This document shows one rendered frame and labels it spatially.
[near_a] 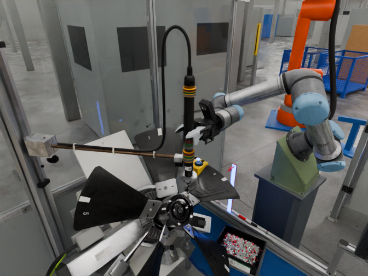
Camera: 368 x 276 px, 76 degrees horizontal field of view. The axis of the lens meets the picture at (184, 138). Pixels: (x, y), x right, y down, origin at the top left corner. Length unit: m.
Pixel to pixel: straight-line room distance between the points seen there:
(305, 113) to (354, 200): 1.94
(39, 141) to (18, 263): 0.82
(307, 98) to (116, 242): 0.87
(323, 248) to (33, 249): 2.28
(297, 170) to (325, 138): 0.32
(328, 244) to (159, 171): 2.04
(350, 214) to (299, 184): 1.53
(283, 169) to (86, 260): 1.04
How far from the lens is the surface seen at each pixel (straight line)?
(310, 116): 0.97
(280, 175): 1.45
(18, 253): 1.68
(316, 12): 4.63
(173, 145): 1.01
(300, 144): 1.42
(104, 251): 0.99
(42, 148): 1.11
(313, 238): 2.72
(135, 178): 1.17
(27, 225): 1.58
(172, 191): 0.97
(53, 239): 1.49
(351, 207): 2.87
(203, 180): 1.13
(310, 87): 0.98
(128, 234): 1.02
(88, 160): 1.12
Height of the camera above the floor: 1.88
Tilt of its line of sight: 28 degrees down
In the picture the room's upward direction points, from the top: straight up
